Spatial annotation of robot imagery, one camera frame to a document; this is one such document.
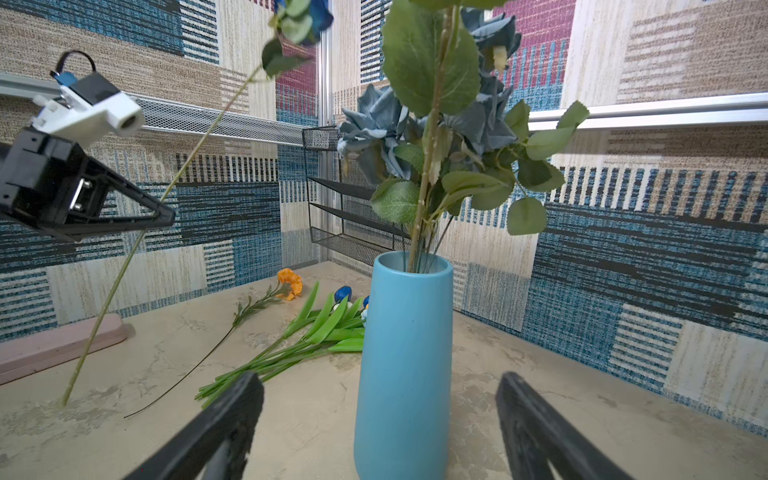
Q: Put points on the light blue tulip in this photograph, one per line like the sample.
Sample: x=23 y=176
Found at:
x=333 y=328

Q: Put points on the white wire mesh basket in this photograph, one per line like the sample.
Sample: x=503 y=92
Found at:
x=174 y=117

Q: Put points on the dusty blue rose bouquet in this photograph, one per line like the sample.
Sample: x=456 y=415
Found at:
x=480 y=120

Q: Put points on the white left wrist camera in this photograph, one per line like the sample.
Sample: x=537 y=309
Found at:
x=86 y=109

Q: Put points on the orange marigold flower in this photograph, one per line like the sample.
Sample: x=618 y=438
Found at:
x=289 y=285

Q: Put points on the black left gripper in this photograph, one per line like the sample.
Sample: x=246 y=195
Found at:
x=50 y=183

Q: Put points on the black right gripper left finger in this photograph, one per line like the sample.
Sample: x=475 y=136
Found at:
x=216 y=443

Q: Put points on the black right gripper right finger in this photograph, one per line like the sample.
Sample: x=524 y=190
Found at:
x=540 y=443

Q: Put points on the black wire mesh shelf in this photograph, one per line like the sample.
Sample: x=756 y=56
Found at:
x=341 y=218

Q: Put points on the light blue ceramic vase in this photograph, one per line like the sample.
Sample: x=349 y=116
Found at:
x=404 y=398

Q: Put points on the pink tray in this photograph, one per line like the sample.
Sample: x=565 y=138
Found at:
x=37 y=352

